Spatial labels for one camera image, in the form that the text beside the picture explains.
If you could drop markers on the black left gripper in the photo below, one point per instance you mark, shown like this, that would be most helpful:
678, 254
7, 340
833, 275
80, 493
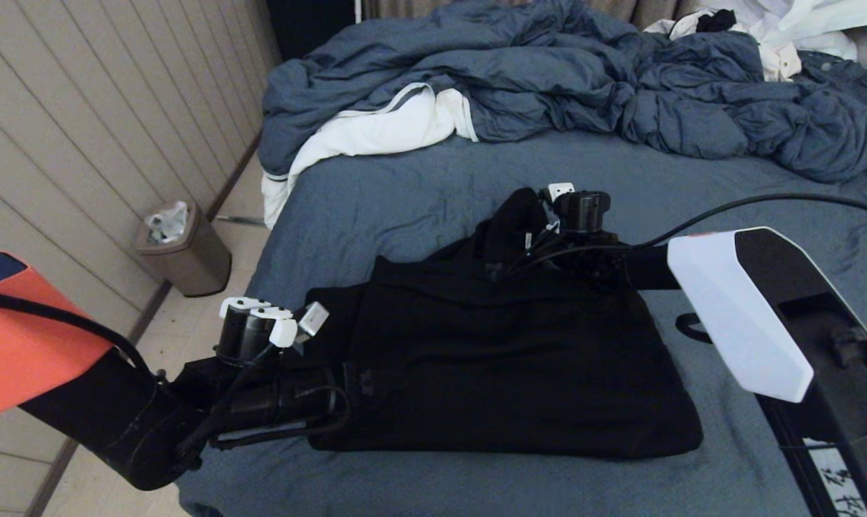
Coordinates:
268, 398

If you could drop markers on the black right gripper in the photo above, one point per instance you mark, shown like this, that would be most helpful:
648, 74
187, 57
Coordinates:
584, 258

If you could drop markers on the black zip hoodie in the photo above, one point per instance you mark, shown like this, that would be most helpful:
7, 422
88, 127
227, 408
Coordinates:
512, 359

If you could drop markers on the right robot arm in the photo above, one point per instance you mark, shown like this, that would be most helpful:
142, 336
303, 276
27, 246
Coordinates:
778, 323

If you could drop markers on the white clothes pile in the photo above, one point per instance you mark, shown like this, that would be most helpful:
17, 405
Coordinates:
746, 11

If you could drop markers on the brown trash bin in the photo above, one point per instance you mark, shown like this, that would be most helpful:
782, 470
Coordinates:
197, 258

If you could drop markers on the grey metal rod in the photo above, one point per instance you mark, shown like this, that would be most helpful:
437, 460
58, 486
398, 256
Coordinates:
240, 218

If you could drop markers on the blue bed sheet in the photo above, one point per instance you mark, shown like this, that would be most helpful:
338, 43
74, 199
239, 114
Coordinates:
405, 208

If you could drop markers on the rumpled blue duvet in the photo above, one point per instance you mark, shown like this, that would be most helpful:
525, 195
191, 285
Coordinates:
548, 72

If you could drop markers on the white plastic bin liner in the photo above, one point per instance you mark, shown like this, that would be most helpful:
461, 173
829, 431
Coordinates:
166, 224

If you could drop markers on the beige curtain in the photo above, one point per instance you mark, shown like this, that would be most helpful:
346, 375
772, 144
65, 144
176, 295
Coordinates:
641, 11

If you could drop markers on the small black garment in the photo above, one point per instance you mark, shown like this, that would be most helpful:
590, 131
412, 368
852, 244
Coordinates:
717, 20

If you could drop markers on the cream garment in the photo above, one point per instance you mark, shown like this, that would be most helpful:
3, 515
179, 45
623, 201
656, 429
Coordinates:
781, 64

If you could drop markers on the blue denim garment with buttons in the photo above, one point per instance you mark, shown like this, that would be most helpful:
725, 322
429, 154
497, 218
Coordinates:
842, 72

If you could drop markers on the black furniture piece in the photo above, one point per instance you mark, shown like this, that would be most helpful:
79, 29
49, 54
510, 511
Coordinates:
311, 21

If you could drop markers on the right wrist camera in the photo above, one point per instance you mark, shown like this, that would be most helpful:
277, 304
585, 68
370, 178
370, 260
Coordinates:
577, 208

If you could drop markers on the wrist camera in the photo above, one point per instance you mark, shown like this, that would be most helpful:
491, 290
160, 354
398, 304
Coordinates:
577, 208
261, 330

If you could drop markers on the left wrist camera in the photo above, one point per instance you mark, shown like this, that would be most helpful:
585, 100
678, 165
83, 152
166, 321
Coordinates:
261, 330

